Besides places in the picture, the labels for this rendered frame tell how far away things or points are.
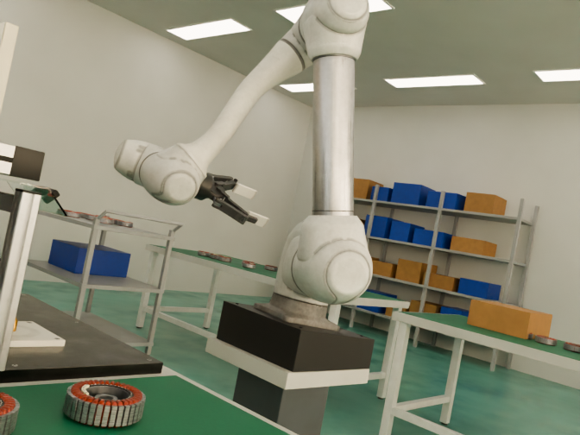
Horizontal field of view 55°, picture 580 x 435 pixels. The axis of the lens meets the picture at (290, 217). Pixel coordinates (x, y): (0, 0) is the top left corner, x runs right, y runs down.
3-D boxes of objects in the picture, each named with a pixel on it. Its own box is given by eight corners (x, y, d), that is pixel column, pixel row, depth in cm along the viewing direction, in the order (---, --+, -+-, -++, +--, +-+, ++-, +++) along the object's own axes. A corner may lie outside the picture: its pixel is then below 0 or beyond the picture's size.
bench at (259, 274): (206, 326, 569) (221, 254, 572) (391, 400, 422) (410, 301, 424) (129, 325, 503) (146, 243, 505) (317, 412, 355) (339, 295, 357)
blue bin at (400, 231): (403, 242, 790) (406, 224, 791) (421, 245, 772) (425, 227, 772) (388, 239, 758) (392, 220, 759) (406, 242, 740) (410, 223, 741)
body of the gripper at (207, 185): (203, 179, 143) (234, 192, 148) (198, 163, 149) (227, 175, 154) (189, 202, 146) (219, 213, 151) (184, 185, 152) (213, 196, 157)
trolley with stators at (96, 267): (81, 333, 440) (108, 207, 444) (154, 373, 372) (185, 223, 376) (3, 333, 396) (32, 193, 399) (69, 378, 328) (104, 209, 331)
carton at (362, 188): (356, 201, 854) (360, 182, 855) (380, 204, 827) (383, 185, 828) (341, 196, 823) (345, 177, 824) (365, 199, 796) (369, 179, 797)
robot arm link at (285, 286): (318, 301, 164) (337, 229, 165) (339, 311, 146) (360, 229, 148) (266, 288, 160) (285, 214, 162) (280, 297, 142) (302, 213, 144)
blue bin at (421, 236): (427, 247, 765) (430, 232, 766) (456, 251, 736) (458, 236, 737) (412, 242, 735) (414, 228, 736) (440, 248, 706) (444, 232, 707)
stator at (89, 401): (138, 405, 90) (143, 381, 90) (144, 432, 79) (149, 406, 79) (64, 399, 86) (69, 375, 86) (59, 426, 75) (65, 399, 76)
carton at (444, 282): (436, 286, 748) (438, 274, 749) (465, 293, 719) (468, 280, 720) (421, 284, 719) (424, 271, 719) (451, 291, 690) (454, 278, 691)
